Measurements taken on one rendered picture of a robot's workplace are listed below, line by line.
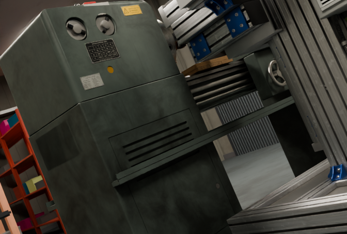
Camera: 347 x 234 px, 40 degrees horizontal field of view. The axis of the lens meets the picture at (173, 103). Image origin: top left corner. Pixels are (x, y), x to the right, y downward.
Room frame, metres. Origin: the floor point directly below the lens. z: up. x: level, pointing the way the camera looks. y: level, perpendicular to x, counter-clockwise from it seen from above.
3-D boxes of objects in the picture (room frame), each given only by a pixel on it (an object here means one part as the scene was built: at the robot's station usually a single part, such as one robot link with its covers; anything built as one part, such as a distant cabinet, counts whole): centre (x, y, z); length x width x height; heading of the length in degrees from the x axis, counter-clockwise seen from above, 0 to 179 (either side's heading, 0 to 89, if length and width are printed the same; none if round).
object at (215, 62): (2.62, -0.16, 0.89); 0.36 x 0.30 x 0.04; 45
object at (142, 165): (2.70, -0.24, 0.55); 2.10 x 0.60 x 0.02; 135
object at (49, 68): (2.15, 0.28, 1.06); 0.59 x 0.48 x 0.39; 135
